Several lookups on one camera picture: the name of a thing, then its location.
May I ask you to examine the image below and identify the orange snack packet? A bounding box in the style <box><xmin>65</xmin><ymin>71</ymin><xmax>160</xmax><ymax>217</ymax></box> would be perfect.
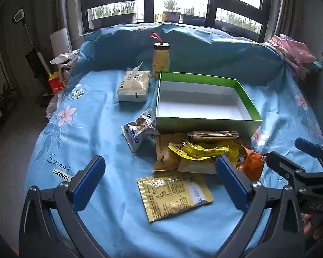
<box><xmin>237</xmin><ymin>145</ymin><xmax>267</xmax><ymax>182</ymax></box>

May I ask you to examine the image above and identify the blue floral bedsheet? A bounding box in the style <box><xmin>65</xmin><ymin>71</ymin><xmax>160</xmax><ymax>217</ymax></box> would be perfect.
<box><xmin>24</xmin><ymin>21</ymin><xmax>323</xmax><ymax>258</ymax></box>

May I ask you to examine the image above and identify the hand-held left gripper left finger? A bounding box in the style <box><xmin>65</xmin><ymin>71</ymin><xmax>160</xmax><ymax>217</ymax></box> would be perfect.
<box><xmin>18</xmin><ymin>155</ymin><xmax>111</xmax><ymax>258</ymax></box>

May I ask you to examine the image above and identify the upright vacuum cleaner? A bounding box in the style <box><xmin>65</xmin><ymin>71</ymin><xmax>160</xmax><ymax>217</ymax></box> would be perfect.
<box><xmin>14</xmin><ymin>9</ymin><xmax>54</xmax><ymax>97</ymax></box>

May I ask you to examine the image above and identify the long black planter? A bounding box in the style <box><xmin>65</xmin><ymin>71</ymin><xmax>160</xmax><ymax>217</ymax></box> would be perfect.
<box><xmin>90</xmin><ymin>13</ymin><xmax>136</xmax><ymax>29</ymax></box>

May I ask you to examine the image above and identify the brown plant pot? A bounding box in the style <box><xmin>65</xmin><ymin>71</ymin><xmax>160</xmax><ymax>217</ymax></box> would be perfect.
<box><xmin>163</xmin><ymin>11</ymin><xmax>181</xmax><ymax>22</ymax></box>

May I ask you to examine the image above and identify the gold snack packet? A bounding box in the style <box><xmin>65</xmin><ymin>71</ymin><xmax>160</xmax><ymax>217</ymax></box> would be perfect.
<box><xmin>137</xmin><ymin>172</ymin><xmax>215</xmax><ymax>222</ymax></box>

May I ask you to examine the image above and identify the green cardboard box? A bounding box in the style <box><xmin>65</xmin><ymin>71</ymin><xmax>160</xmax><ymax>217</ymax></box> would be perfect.
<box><xmin>155</xmin><ymin>71</ymin><xmax>263</xmax><ymax>140</ymax></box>

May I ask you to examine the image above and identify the dark planter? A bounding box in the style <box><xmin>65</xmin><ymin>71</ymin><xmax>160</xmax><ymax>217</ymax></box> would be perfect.
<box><xmin>181</xmin><ymin>13</ymin><xmax>207</xmax><ymax>25</ymax></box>

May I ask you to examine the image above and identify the long brown biscuit packet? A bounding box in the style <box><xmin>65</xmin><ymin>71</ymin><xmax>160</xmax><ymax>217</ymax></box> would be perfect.
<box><xmin>187</xmin><ymin>130</ymin><xmax>240</xmax><ymax>141</ymax></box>

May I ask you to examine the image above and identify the yellow bottle with red strap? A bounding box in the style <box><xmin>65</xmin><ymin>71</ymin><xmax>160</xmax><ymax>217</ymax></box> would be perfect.
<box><xmin>150</xmin><ymin>32</ymin><xmax>170</xmax><ymax>79</ymax></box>

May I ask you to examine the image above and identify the white tissue pack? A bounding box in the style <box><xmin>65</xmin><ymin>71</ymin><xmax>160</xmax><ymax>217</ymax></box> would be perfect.
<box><xmin>117</xmin><ymin>62</ymin><xmax>151</xmax><ymax>103</ymax></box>

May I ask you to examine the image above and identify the white blue snack packet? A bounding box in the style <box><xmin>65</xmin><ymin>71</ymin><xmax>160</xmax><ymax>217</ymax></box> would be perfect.
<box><xmin>121</xmin><ymin>108</ymin><xmax>161</xmax><ymax>153</ymax></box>

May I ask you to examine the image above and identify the yellow snack packet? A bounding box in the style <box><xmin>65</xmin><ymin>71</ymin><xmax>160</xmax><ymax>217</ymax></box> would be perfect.
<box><xmin>168</xmin><ymin>140</ymin><xmax>241</xmax><ymax>167</ymax></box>

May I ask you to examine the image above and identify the person's right hand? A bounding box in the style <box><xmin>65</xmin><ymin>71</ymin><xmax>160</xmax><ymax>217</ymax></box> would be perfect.
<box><xmin>303</xmin><ymin>214</ymin><xmax>323</xmax><ymax>238</ymax></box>

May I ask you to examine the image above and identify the white plastic bag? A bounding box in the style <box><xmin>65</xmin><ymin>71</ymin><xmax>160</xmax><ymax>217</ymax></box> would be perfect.
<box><xmin>50</xmin><ymin>49</ymin><xmax>81</xmax><ymax>84</ymax></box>

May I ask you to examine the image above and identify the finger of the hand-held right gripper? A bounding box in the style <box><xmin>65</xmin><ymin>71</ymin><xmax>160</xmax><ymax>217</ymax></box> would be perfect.
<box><xmin>264</xmin><ymin>152</ymin><xmax>306</xmax><ymax>179</ymax></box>
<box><xmin>295</xmin><ymin>137</ymin><xmax>323</xmax><ymax>167</ymax></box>

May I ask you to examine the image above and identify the pink folded cloth pile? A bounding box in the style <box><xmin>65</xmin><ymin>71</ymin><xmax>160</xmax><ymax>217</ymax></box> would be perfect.
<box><xmin>266</xmin><ymin>34</ymin><xmax>319</xmax><ymax>80</ymax></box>

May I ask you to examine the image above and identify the red carton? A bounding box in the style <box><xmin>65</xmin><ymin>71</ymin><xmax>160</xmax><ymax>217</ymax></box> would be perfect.
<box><xmin>48</xmin><ymin>71</ymin><xmax>66</xmax><ymax>94</ymax></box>

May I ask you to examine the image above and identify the cream green snack packet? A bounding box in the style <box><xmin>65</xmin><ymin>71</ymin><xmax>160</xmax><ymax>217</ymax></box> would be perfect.
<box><xmin>177</xmin><ymin>156</ymin><xmax>218</xmax><ymax>175</ymax></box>

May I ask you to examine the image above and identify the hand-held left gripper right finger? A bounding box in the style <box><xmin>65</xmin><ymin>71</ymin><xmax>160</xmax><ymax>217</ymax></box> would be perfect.
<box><xmin>215</xmin><ymin>155</ymin><xmax>306</xmax><ymax>258</ymax></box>

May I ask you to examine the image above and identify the beige bread packet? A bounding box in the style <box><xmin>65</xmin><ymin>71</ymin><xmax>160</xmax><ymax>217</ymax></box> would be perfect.
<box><xmin>150</xmin><ymin>133</ymin><xmax>190</xmax><ymax>172</ymax></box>

